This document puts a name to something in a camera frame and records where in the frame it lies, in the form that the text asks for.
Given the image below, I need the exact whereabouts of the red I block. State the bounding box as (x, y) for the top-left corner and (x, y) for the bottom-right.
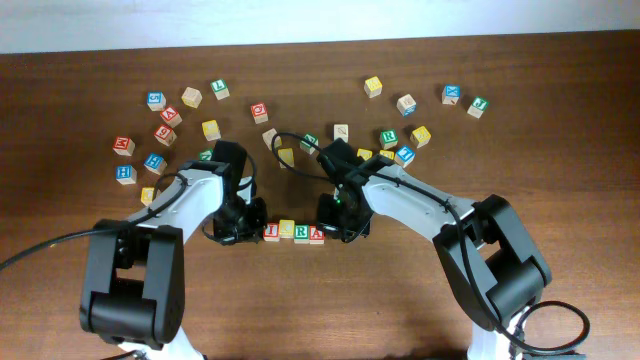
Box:
(263, 223), (280, 242)

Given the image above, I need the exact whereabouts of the red a block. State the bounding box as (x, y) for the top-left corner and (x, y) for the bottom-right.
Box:
(309, 226), (325, 245)
(160, 106), (182, 128)

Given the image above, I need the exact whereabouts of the yellow C block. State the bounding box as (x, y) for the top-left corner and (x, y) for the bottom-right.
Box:
(279, 219), (295, 239)

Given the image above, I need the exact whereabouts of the green r block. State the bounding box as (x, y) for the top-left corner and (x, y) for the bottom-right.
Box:
(380, 129), (398, 150)
(293, 225), (310, 244)

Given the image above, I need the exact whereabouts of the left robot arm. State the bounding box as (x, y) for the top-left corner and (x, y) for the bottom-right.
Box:
(79, 141), (267, 359)

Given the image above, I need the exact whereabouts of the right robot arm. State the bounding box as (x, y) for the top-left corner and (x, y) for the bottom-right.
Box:
(317, 140), (552, 359)

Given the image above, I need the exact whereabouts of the yellow block right pair left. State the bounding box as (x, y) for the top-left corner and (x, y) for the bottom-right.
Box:
(357, 148), (373, 160)

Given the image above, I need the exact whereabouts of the yellow block pair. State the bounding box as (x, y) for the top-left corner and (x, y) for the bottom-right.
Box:
(379, 150), (395, 160)
(357, 148), (373, 160)

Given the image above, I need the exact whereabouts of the green V block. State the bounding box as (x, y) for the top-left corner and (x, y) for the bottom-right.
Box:
(199, 149), (213, 161)

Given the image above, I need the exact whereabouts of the green Z block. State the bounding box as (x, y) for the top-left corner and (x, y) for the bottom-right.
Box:
(300, 133), (319, 155)

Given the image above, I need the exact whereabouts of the yellow S block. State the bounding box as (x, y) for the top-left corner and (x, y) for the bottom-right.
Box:
(277, 148), (295, 168)

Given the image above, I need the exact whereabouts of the plain wood block upright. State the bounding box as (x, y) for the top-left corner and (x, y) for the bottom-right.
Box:
(333, 124), (349, 142)

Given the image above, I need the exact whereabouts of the blue I block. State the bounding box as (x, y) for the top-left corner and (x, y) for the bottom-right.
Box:
(394, 146), (415, 168)

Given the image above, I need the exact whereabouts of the plain wood block centre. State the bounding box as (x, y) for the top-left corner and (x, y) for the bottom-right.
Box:
(262, 128), (282, 151)

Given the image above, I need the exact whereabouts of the yellow block centre left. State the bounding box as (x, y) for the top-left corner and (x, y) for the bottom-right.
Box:
(202, 120), (221, 141)

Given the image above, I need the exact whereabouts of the yellow O block far left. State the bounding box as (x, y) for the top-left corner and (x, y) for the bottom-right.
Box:
(140, 187), (155, 206)

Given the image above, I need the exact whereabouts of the blue H block tilted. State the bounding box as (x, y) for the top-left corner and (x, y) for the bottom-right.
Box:
(144, 153), (167, 175)

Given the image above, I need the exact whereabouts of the yellow M block right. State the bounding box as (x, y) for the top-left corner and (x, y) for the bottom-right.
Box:
(410, 126), (432, 148)

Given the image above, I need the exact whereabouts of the red Q block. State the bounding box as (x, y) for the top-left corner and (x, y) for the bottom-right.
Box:
(250, 102), (268, 124)

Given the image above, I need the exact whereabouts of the red 6 block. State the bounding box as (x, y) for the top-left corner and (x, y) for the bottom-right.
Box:
(154, 125), (177, 147)

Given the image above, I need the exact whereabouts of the blue H block left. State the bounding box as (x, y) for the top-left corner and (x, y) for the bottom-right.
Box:
(116, 165), (137, 185)

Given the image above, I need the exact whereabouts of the wood block blue side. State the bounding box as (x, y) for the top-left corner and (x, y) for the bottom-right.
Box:
(396, 94), (417, 116)

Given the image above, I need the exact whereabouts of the yellow block top right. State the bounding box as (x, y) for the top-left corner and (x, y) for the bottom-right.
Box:
(364, 76), (383, 98)

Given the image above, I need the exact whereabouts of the plain wood yellow-side block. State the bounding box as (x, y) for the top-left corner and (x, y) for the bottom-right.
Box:
(181, 87), (202, 108)

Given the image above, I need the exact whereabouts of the green L block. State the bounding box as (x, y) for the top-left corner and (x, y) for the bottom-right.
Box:
(211, 79), (230, 100)

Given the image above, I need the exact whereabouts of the red M block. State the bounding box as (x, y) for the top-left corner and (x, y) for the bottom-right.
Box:
(112, 136), (135, 156)

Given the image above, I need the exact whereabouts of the blue S block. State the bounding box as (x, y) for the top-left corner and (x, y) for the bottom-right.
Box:
(146, 91), (166, 112)

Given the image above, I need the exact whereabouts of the blue X block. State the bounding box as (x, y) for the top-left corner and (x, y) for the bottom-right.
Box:
(442, 84), (461, 105)

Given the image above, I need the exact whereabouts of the green J block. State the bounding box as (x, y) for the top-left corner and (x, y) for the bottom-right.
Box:
(467, 97), (489, 119)

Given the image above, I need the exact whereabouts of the left black cable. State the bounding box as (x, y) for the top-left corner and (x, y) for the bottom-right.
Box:
(0, 149), (259, 360)

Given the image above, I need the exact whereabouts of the black cable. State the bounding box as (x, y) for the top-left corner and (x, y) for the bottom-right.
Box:
(269, 132), (591, 357)
(0, 149), (259, 360)

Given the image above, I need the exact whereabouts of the right black cable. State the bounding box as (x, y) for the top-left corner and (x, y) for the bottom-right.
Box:
(269, 132), (591, 357)

